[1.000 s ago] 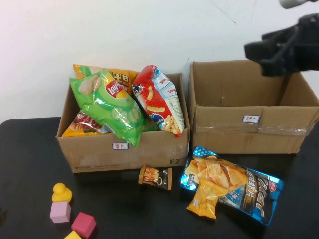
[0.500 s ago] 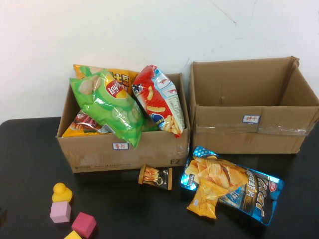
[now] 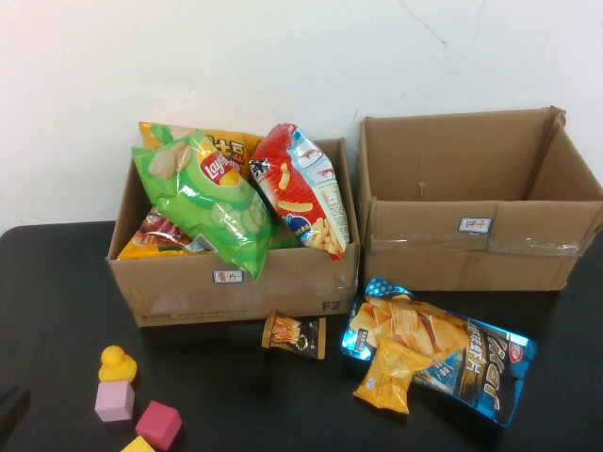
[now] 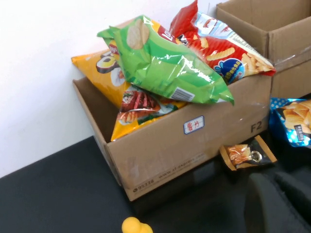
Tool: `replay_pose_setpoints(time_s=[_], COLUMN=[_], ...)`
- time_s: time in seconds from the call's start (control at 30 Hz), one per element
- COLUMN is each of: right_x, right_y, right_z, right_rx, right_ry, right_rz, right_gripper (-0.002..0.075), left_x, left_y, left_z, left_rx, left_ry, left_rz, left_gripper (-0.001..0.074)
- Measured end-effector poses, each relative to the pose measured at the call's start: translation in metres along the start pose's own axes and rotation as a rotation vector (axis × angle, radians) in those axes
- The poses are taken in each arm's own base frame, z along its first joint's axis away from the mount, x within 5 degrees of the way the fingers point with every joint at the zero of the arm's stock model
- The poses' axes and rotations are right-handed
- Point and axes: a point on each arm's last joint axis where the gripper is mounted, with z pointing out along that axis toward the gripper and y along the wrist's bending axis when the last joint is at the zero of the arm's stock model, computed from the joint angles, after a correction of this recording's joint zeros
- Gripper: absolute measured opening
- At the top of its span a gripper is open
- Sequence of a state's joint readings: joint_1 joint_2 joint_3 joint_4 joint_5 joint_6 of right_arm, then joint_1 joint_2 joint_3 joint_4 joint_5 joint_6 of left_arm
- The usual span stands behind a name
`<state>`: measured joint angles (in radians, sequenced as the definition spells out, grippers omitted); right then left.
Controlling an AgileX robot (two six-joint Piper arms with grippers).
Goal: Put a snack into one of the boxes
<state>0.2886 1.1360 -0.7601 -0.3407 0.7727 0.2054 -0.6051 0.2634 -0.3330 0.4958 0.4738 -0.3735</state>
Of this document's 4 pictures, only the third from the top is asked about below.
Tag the large brown cardboard box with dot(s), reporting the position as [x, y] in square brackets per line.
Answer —
[424, 263]

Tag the cardboard box with F2 print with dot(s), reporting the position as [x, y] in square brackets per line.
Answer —
[188, 296]

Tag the blue shrimp chip bag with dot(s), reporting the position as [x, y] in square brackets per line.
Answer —
[471, 348]

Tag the yellow barbecue chip bag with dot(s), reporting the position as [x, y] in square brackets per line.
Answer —
[155, 237]

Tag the yellow rubber duck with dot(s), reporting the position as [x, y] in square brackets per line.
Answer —
[115, 365]

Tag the red shrimp stick bag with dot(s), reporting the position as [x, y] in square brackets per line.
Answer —
[282, 193]

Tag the small yellow snack packet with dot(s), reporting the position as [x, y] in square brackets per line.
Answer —
[384, 381]

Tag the green Lay's chip bag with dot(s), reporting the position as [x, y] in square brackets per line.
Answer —
[202, 207]

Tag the yellow block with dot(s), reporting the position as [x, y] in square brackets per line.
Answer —
[138, 445]

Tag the small black orange snack packet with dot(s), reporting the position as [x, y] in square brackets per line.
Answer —
[292, 334]

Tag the orange potato chip bag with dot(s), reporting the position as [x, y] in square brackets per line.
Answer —
[214, 136]

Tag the white label with red writing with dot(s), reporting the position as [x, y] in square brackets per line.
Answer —
[475, 224]
[228, 277]

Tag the light pink cube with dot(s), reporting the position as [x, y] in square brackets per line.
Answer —
[114, 400]

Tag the magenta cube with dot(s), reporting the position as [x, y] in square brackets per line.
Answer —
[159, 424]

